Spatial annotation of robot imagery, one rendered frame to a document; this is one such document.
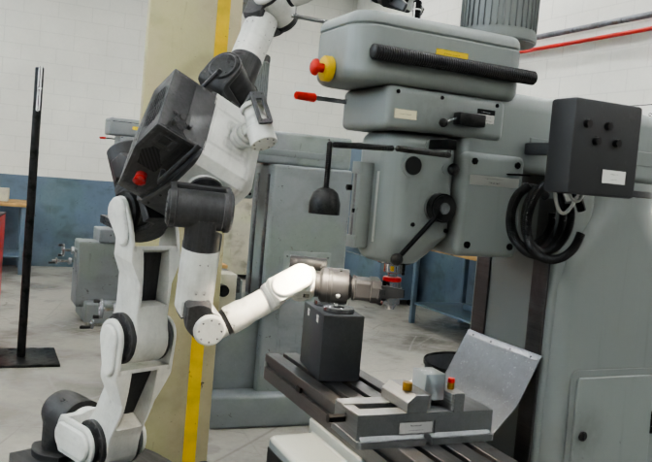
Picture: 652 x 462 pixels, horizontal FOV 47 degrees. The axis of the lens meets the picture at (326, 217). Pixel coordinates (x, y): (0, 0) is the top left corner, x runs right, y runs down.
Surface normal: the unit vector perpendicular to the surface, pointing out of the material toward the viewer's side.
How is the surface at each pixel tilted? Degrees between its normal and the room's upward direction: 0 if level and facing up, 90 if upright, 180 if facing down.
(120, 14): 90
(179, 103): 59
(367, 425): 90
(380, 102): 90
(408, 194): 90
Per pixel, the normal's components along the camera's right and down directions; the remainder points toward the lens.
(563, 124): -0.91, -0.06
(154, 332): 0.73, -0.06
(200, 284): 0.39, 0.27
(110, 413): -0.69, -0.03
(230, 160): 0.66, -0.44
